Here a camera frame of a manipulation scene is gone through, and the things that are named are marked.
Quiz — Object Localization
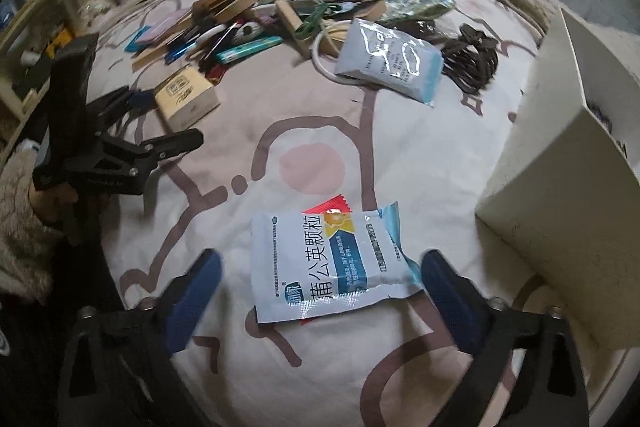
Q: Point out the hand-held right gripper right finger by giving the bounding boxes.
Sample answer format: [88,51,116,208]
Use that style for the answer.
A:
[421,249,591,427]

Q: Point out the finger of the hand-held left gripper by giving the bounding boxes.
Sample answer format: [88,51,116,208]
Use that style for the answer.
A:
[107,128,206,178]
[85,86,156,135]

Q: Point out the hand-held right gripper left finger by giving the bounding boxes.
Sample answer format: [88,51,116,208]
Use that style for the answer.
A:
[57,248,223,427]

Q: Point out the blue white medicine sachet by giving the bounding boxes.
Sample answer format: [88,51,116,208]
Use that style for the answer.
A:
[250,202,426,325]

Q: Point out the cream storage box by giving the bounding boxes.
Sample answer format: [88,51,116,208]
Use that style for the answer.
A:
[475,7,640,353]

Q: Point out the person's left hand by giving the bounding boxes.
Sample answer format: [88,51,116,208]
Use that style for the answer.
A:
[27,187,67,229]

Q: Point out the wooden ruler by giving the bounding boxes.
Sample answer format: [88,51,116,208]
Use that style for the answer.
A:
[131,42,171,70]

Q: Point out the yellow tissue box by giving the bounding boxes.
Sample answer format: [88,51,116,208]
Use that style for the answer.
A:
[152,66,222,132]

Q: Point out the blue packet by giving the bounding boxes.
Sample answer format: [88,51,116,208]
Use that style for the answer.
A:
[125,26,151,54]

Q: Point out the pink notebook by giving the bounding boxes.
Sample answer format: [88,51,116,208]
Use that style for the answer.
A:
[142,9,183,45]

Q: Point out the pile of pens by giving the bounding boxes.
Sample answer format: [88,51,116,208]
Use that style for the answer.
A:
[165,14,241,72]

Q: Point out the teal packet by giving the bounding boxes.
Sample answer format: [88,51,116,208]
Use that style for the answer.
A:
[215,36,284,64]

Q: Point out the red sachet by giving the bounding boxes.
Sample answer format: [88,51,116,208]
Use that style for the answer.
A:
[300,193,353,215]

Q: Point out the printed bed sheet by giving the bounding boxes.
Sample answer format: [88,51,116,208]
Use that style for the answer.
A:
[85,0,601,427]

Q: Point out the wooden block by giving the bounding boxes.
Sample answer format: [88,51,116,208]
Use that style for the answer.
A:
[276,0,307,58]

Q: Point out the green clip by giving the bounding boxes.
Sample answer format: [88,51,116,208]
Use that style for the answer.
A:
[292,4,341,40]

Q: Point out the clear pouch with white label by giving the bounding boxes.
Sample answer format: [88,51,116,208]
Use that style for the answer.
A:
[334,18,446,108]

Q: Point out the floral pouch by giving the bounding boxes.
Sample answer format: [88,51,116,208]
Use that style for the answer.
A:
[382,0,456,25]

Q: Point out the small white ring tube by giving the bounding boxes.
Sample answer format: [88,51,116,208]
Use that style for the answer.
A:
[312,19,361,84]

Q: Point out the dark brown coiled cable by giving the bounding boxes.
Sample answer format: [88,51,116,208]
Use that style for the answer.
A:
[440,23,501,95]

